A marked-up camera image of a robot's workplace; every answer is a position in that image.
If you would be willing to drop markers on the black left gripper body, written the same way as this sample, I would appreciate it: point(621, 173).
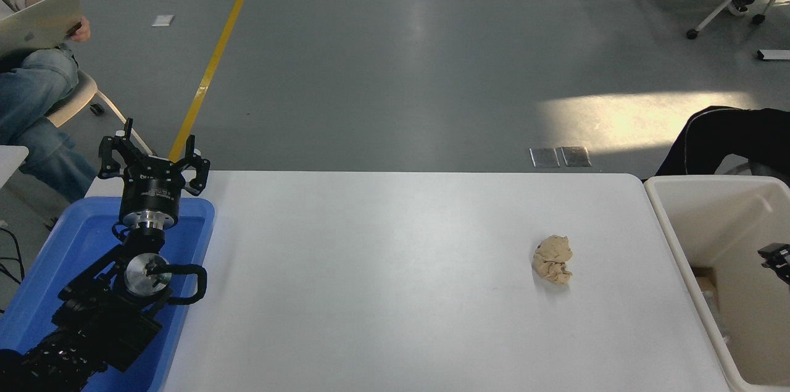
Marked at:
point(151, 188)

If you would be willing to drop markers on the silver floor plate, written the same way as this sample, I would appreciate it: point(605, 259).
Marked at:
point(544, 157)
point(575, 156)

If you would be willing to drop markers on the person's hand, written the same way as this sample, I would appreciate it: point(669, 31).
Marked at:
point(81, 29)

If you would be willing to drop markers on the beige chair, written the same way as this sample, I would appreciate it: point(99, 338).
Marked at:
point(74, 99)

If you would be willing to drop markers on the large pale bin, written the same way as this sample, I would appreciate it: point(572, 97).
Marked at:
point(710, 225)

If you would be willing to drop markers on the blue plastic tray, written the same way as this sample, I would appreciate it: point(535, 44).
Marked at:
point(74, 237)

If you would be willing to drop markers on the white side table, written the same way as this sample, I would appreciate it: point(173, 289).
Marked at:
point(9, 160)

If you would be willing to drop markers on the small white floor tag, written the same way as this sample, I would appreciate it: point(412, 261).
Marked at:
point(162, 20)

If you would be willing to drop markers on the silver laptop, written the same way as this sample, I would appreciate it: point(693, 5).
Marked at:
point(37, 25)

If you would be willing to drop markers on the white floor bar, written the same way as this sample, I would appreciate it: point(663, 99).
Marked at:
point(773, 54)

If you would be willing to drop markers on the crumpled tan paper ball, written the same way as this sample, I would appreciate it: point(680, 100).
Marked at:
point(552, 259)

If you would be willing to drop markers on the white-legged office chair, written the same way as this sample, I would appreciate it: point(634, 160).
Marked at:
point(716, 13)

